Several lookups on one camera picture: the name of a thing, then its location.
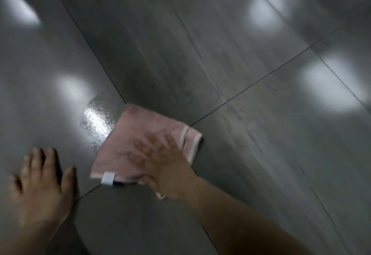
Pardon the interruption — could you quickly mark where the person's left hand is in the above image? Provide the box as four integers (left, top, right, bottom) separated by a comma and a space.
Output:
9, 147, 77, 228

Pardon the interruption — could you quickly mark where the person's right hand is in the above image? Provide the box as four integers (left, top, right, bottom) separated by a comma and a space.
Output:
128, 132, 200, 201

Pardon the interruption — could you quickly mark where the pink cleaning cloth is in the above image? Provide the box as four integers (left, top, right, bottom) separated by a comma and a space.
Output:
90, 104, 203, 200

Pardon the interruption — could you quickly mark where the person's right forearm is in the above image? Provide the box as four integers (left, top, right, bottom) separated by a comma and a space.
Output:
183, 176, 314, 255

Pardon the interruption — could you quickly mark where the person's left forearm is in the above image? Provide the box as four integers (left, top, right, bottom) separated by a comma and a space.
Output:
0, 219, 65, 255

